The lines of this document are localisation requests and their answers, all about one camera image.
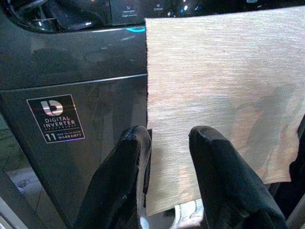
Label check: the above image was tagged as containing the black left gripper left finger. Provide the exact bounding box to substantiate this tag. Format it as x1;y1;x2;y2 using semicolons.
73;125;153;229

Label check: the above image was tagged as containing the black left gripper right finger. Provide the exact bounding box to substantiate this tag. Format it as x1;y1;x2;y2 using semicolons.
188;125;289;229

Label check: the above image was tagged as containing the beige ribbed cloth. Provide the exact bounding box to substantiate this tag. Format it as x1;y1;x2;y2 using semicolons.
144;6;305;217

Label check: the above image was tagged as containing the dark grey washing machine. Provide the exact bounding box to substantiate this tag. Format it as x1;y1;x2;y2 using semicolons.
0;0;305;229

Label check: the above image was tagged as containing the white printed label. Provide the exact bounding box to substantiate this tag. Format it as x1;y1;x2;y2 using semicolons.
175;199;205;229

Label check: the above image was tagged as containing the black digital inverter sticker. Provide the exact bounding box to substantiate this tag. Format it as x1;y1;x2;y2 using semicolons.
26;94;86;144

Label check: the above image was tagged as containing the black washer control panel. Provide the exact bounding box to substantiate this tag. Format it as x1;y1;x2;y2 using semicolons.
109;0;305;25

